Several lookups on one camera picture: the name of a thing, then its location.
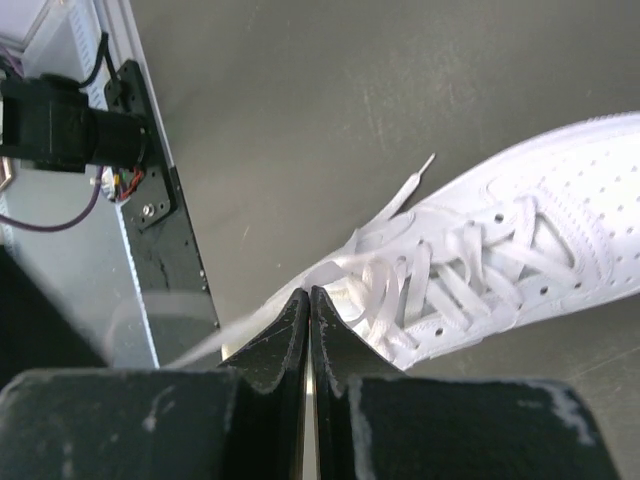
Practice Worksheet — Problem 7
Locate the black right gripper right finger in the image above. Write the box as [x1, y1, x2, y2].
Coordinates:
[309, 287, 618, 479]

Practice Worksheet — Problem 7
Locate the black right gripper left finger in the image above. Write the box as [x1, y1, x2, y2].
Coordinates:
[1, 290, 310, 479]

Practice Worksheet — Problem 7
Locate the white shoelace of shoe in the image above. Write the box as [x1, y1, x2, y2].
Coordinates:
[171, 177, 574, 369]

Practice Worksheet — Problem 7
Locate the white sneaker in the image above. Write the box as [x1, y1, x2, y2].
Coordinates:
[222, 113, 639, 370]

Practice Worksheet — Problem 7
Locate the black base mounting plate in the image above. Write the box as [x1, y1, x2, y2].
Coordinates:
[104, 60, 219, 366]

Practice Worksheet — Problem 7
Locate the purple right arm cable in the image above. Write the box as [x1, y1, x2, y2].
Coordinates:
[0, 54, 106, 234]

